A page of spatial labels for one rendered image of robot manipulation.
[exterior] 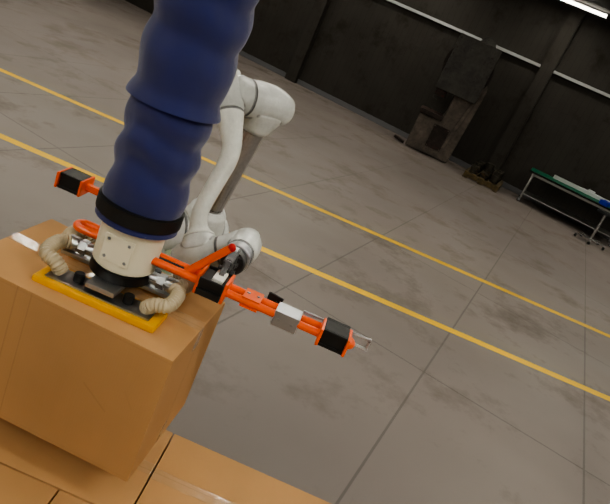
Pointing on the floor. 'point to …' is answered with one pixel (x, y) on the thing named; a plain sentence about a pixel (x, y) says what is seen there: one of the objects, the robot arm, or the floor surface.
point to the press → (468, 83)
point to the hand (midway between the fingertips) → (217, 284)
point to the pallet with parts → (485, 175)
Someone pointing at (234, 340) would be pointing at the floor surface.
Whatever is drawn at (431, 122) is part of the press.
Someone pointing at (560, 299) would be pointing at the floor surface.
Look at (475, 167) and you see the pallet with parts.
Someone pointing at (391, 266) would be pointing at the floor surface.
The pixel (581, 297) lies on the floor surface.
